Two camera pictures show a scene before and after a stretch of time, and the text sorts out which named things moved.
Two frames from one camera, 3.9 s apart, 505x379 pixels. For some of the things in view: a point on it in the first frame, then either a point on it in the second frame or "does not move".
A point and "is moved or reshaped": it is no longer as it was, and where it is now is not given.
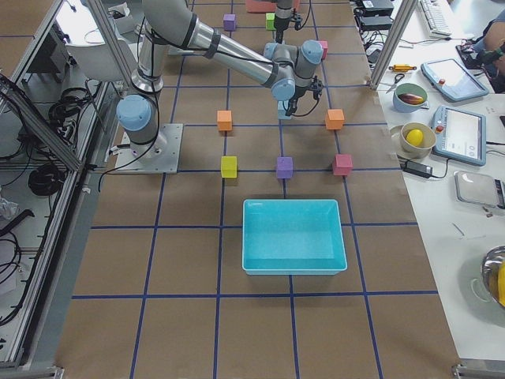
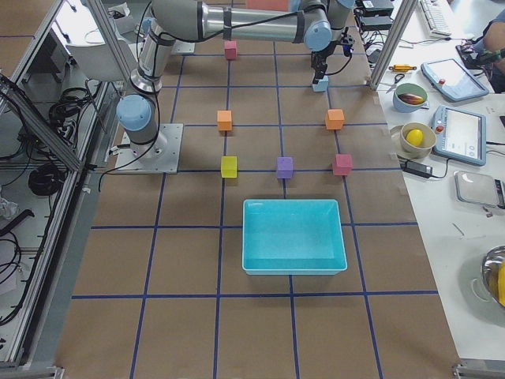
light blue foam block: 282,106 is moved or reshaped
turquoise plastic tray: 293,237 does not move
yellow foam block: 229,166 does not move
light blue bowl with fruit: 409,97 does not move
